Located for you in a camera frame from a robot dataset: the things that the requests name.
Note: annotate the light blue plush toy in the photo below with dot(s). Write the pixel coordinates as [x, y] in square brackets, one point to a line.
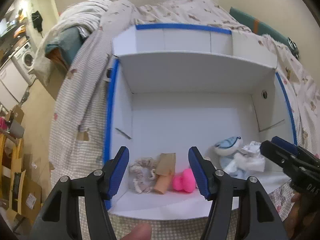
[234, 162]

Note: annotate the white cardboard box blue edges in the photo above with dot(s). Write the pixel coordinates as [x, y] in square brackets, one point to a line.
[175, 86]

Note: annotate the black hanging bag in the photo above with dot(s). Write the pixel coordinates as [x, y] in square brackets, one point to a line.
[37, 20]

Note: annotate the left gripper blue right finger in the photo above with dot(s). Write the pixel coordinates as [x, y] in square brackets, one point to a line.
[203, 173]

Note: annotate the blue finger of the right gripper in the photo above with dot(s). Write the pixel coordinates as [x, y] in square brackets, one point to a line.
[289, 147]
[284, 155]

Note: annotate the lilac lace scrunchie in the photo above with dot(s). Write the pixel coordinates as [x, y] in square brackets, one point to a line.
[143, 174]

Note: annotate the teal pillow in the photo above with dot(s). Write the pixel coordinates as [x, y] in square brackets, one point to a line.
[63, 48]

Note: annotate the clear bag with barcode label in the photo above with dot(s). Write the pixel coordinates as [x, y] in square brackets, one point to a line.
[252, 149]

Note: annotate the checkered patterned bed sheet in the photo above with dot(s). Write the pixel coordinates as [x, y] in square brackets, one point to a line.
[78, 130]

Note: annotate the teal headboard cushion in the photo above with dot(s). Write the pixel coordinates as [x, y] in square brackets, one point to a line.
[256, 26]

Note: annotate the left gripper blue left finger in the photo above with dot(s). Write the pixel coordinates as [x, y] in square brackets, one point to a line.
[114, 170]

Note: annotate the pink sponge toy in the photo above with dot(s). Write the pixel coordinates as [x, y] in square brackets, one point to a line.
[185, 181]

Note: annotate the white kitchen cabinet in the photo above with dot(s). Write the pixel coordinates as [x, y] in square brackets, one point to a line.
[13, 85]

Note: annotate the person's right hand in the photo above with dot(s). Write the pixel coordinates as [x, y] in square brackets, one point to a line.
[310, 222]

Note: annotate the white washing machine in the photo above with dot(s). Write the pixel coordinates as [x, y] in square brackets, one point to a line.
[23, 59]

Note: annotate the person's left hand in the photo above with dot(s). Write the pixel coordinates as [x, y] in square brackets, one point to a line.
[140, 232]

